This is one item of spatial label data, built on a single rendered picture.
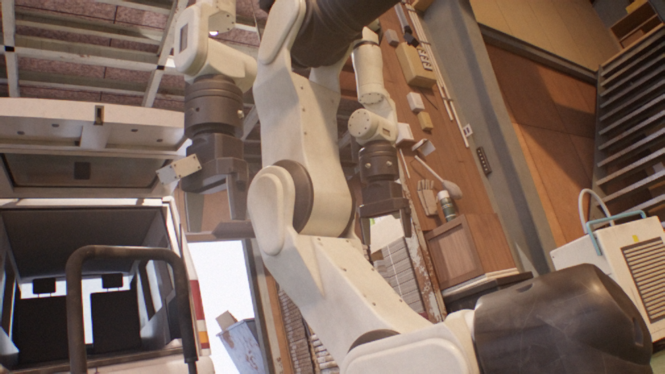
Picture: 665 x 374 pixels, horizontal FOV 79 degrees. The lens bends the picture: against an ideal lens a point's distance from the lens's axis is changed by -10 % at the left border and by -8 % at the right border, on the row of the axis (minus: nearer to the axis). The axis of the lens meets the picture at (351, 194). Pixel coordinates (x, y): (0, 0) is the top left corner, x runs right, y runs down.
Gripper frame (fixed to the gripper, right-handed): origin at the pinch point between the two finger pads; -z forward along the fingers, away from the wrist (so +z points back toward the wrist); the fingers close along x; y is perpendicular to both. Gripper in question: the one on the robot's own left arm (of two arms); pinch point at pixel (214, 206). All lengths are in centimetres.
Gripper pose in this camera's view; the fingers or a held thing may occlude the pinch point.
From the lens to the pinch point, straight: 64.8
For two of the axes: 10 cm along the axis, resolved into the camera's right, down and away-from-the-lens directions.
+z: -0.9, -9.7, 2.3
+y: -6.1, -1.3, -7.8
